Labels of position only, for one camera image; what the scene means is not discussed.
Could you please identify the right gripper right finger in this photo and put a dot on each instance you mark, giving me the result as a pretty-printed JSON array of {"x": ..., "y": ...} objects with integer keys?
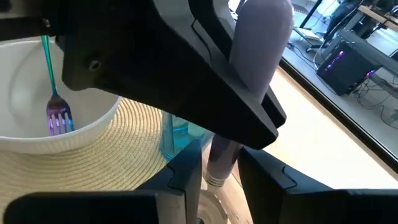
[{"x": 261, "y": 183}]

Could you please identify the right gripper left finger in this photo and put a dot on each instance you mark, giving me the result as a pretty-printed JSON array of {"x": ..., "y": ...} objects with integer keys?
[{"x": 186, "y": 174}]

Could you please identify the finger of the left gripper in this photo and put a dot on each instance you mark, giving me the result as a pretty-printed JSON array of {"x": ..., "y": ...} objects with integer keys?
[
  {"x": 155, "y": 68},
  {"x": 214, "y": 21}
]

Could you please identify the lavender utensil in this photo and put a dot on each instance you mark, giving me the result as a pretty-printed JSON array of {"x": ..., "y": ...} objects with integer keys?
[{"x": 261, "y": 46}]

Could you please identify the white ribbed bowl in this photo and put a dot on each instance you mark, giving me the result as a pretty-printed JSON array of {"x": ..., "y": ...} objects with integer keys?
[{"x": 25, "y": 93}]

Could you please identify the blue transparent plastic cup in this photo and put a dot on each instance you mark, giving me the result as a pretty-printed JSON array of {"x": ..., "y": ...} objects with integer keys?
[{"x": 183, "y": 137}]

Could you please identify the round silver metal disc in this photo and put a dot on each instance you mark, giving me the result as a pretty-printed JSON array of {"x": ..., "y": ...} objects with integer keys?
[{"x": 211, "y": 208}]

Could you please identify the round woven straw placemat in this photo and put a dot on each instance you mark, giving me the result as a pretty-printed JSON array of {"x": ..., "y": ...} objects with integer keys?
[{"x": 109, "y": 161}]

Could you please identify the black computer tower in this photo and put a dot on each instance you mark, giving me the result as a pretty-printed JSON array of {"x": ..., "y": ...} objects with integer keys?
[{"x": 345, "y": 68}]

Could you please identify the dark desk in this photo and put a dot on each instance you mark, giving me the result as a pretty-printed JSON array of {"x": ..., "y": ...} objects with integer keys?
[{"x": 373, "y": 53}]

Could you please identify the wooden desk top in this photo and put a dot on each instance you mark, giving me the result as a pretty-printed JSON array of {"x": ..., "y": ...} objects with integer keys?
[{"x": 379, "y": 18}]

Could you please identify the black table edge rail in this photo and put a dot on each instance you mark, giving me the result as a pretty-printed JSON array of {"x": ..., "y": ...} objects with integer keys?
[{"x": 342, "y": 115}]

